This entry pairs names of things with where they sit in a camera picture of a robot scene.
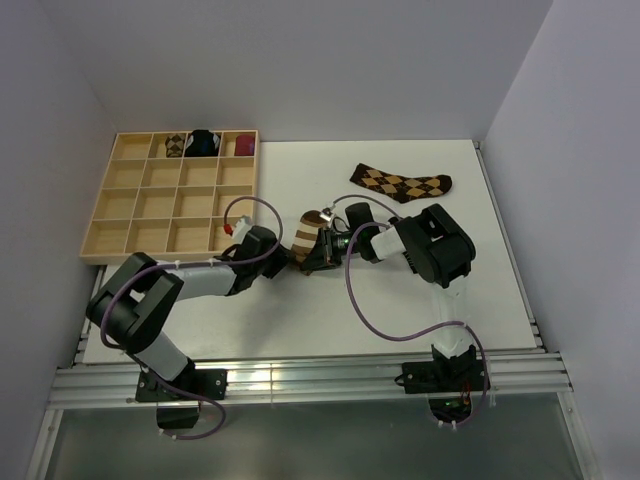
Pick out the rolled red sock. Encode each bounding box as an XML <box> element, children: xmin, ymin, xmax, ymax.
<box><xmin>234</xmin><ymin>133</ymin><xmax>256</xmax><ymax>157</ymax></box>

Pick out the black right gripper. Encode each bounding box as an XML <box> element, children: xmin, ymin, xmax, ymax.
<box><xmin>302</xmin><ymin>227</ymin><xmax>362</xmax><ymax>273</ymax></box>

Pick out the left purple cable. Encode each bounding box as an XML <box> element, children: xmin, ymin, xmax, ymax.
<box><xmin>99</xmin><ymin>195</ymin><xmax>285</xmax><ymax>441</ymax></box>

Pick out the rolled argyle sock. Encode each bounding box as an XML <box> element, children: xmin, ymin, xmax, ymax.
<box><xmin>164</xmin><ymin>133</ymin><xmax>186</xmax><ymax>158</ymax></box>

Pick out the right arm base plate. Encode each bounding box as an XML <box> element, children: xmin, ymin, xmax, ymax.
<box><xmin>394</xmin><ymin>345</ymin><xmax>491</xmax><ymax>428</ymax></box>

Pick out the wooden compartment tray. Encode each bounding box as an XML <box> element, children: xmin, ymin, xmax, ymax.
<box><xmin>80</xmin><ymin>129</ymin><xmax>260</xmax><ymax>265</ymax></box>

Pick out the rolled black blue sock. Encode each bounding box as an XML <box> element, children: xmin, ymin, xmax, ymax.
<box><xmin>184</xmin><ymin>129</ymin><xmax>221</xmax><ymax>157</ymax></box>

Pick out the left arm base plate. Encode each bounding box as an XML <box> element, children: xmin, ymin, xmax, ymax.
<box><xmin>134</xmin><ymin>367</ymin><xmax>228</xmax><ymax>440</ymax></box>

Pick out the tan brown striped sock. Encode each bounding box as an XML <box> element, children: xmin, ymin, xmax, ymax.
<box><xmin>290</xmin><ymin>210</ymin><xmax>328</xmax><ymax>268</ymax></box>

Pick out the brown argyle sock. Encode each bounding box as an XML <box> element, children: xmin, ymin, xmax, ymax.
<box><xmin>349</xmin><ymin>163</ymin><xmax>453</xmax><ymax>204</ymax></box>

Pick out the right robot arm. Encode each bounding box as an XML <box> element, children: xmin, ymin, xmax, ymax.
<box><xmin>294</xmin><ymin>195</ymin><xmax>481</xmax><ymax>390</ymax></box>

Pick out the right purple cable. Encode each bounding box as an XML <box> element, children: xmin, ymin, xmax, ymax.
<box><xmin>327</xmin><ymin>193</ymin><xmax>492</xmax><ymax>426</ymax></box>

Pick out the purple cable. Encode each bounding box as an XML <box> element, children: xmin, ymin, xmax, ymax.
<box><xmin>327</xmin><ymin>193</ymin><xmax>492</xmax><ymax>426</ymax></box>
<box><xmin>99</xmin><ymin>195</ymin><xmax>285</xmax><ymax>441</ymax></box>

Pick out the aluminium rail frame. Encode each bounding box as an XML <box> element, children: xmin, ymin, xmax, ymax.
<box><xmin>27</xmin><ymin>140</ymin><xmax>601</xmax><ymax>479</ymax></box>

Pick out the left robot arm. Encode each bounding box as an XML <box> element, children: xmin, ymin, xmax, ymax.
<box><xmin>86</xmin><ymin>226</ymin><xmax>291</xmax><ymax>399</ymax></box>

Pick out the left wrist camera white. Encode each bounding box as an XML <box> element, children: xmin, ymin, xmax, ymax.
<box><xmin>223</xmin><ymin>215</ymin><xmax>254</xmax><ymax>244</ymax></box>

